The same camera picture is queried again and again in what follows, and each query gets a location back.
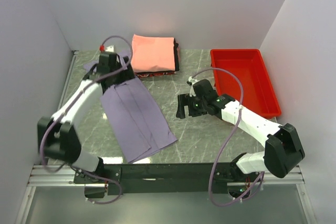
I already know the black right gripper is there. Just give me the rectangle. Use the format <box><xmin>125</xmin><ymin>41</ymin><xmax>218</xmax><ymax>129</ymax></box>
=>
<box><xmin>176</xmin><ymin>93</ymin><xmax>208</xmax><ymax>119</ymax></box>

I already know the lavender t-shirt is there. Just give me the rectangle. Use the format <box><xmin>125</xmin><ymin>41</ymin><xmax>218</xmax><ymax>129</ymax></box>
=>
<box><xmin>83</xmin><ymin>49</ymin><xmax>178</xmax><ymax>164</ymax></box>

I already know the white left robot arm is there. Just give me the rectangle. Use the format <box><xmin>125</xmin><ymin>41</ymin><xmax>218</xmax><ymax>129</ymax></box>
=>
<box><xmin>37</xmin><ymin>51</ymin><xmax>135</xmax><ymax>183</ymax></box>

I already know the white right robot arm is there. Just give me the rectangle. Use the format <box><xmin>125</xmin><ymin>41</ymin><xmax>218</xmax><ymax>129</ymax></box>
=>
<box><xmin>176</xmin><ymin>78</ymin><xmax>305</xmax><ymax>182</ymax></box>

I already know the red patterned folded t-shirt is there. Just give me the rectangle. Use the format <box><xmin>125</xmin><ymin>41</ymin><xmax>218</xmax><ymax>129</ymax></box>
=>
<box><xmin>134</xmin><ymin>71</ymin><xmax>176</xmax><ymax>78</ymax></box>

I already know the dusty pink folded t-shirt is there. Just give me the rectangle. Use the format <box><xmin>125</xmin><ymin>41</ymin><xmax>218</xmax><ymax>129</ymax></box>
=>
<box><xmin>177</xmin><ymin>47</ymin><xmax>181</xmax><ymax>60</ymax></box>

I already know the black folded t-shirt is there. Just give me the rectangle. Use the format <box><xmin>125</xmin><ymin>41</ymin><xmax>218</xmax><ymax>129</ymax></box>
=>
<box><xmin>132</xmin><ymin>38</ymin><xmax>181</xmax><ymax>74</ymax></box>

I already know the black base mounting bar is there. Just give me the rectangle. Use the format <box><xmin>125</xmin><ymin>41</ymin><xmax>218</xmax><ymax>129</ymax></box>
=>
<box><xmin>73</xmin><ymin>162</ymin><xmax>263</xmax><ymax>196</ymax></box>

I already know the red plastic bin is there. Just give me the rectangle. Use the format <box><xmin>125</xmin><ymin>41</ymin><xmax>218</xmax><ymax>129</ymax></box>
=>
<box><xmin>210</xmin><ymin>49</ymin><xmax>282</xmax><ymax>119</ymax></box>

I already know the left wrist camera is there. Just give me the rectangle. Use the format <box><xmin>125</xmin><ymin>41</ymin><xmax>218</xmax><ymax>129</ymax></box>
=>
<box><xmin>99</xmin><ymin>45</ymin><xmax>115</xmax><ymax>52</ymax></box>

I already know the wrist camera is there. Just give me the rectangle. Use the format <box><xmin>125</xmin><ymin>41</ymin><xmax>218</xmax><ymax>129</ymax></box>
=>
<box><xmin>99</xmin><ymin>45</ymin><xmax>115</xmax><ymax>52</ymax></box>
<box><xmin>187</xmin><ymin>76</ymin><xmax>198</xmax><ymax>97</ymax></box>

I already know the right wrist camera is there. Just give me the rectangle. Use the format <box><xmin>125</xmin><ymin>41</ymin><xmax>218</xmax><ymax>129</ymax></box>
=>
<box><xmin>187</xmin><ymin>76</ymin><xmax>198</xmax><ymax>97</ymax></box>

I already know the aluminium frame rail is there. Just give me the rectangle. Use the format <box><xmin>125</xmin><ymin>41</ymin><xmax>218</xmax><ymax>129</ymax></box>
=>
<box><xmin>16</xmin><ymin>49</ymin><xmax>307</xmax><ymax>223</ymax></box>

